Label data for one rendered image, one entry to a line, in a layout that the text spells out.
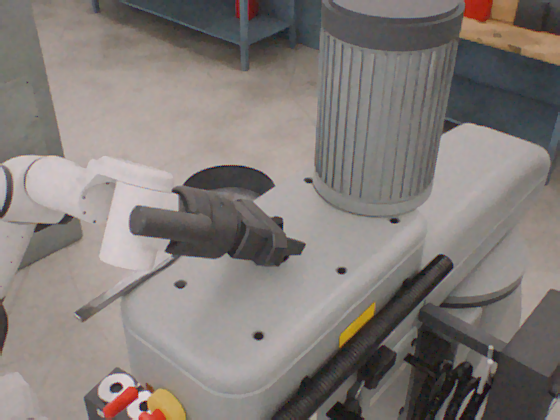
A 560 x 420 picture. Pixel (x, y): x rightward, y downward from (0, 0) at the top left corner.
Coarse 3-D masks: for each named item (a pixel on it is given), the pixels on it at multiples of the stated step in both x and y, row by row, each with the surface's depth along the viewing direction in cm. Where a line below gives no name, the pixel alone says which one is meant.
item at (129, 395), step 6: (138, 384) 102; (126, 390) 101; (132, 390) 101; (138, 390) 102; (120, 396) 100; (126, 396) 100; (132, 396) 100; (138, 396) 101; (114, 402) 99; (120, 402) 99; (126, 402) 100; (132, 402) 101; (108, 408) 98; (114, 408) 98; (120, 408) 99; (108, 414) 98; (114, 414) 98
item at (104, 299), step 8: (160, 256) 97; (168, 256) 97; (176, 256) 97; (160, 264) 95; (136, 272) 94; (144, 272) 94; (152, 272) 94; (128, 280) 93; (136, 280) 93; (112, 288) 91; (120, 288) 91; (128, 288) 92; (104, 296) 90; (112, 296) 90; (120, 296) 91; (88, 304) 89; (96, 304) 89; (104, 304) 89; (80, 312) 88; (88, 312) 88; (96, 312) 88; (80, 320) 87
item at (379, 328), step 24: (432, 264) 110; (408, 288) 105; (432, 288) 108; (384, 312) 101; (408, 312) 103; (360, 336) 97; (384, 336) 99; (336, 360) 93; (360, 360) 95; (312, 384) 90; (336, 384) 91; (288, 408) 87; (312, 408) 88
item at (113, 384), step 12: (120, 372) 177; (96, 384) 174; (108, 384) 172; (120, 384) 173; (132, 384) 172; (84, 396) 171; (96, 396) 171; (108, 396) 169; (144, 396) 169; (96, 408) 170; (132, 408) 166; (144, 408) 168
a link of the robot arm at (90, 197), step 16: (96, 160) 82; (112, 160) 81; (80, 176) 84; (96, 176) 82; (112, 176) 80; (128, 176) 78; (144, 176) 77; (160, 176) 78; (80, 192) 83; (96, 192) 85; (112, 192) 87; (80, 208) 84; (96, 208) 86; (96, 224) 86
